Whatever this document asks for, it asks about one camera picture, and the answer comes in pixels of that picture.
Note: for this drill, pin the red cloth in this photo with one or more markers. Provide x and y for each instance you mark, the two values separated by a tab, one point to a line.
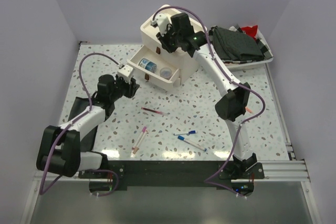
250	31

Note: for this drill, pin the dark red pen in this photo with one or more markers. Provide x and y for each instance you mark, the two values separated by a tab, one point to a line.
155	111

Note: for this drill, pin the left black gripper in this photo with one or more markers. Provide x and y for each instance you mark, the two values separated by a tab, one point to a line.
131	88

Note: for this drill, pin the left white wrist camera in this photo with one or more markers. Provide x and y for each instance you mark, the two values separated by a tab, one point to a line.
126	72

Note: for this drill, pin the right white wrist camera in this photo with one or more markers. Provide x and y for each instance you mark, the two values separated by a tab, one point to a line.
161	21

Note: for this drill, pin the dark green folded cloth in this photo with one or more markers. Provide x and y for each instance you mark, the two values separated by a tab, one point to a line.
234	46

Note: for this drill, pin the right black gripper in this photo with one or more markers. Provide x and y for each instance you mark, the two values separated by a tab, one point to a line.
163	39

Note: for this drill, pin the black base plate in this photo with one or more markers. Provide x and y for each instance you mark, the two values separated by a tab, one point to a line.
185	174

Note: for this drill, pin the cream bottom drawer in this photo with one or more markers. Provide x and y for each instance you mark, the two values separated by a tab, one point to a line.
154	78

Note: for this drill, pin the blue patterned round jar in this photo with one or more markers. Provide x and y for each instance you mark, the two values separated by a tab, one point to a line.
148	65

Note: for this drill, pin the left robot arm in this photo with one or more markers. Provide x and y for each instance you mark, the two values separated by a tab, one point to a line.
60	150

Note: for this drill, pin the short blue marker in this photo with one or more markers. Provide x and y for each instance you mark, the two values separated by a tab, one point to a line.
185	133

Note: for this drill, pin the cream drawer cabinet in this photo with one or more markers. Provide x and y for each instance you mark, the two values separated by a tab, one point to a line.
180	59

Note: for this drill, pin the white tray of cloths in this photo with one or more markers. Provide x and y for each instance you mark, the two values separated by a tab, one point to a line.
264	47

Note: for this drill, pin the clear purple round jar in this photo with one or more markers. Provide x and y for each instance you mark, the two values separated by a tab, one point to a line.
166	73

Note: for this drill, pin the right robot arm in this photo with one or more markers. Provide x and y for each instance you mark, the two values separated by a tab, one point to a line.
231	106

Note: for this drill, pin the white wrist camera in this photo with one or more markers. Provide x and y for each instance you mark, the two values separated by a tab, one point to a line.
161	21
126	72

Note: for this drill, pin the long blue marker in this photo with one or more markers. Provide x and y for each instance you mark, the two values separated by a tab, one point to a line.
183	139

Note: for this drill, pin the black mat with blue trim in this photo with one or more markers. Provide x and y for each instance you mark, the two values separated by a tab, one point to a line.
87	132

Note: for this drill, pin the aluminium rail frame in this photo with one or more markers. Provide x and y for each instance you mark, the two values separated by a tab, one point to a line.
283	196

